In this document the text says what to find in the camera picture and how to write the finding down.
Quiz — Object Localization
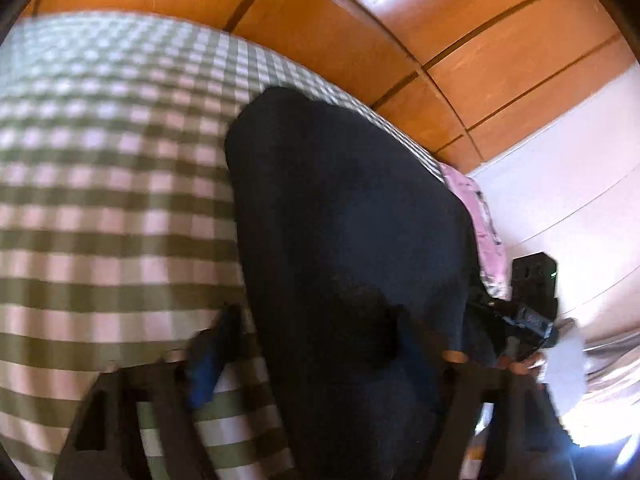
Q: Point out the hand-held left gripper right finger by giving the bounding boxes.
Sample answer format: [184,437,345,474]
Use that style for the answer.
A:
[394,304,578,480]

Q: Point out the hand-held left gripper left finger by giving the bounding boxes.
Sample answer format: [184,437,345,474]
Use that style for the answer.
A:
[52,302,247,480]

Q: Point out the black pants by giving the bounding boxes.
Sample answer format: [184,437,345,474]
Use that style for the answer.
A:
[223,86,507,480]

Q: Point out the person's right hand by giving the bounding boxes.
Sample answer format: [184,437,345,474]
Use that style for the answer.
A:
[496,350,549,378]

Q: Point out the white cloth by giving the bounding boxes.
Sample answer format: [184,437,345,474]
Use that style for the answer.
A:
[541,319,590,420]

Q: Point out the pink pillow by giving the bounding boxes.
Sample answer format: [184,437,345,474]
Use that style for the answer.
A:
[439,162,512,301]

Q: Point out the green checked bedsheet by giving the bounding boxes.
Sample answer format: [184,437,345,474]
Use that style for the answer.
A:
[0,10,451,480]

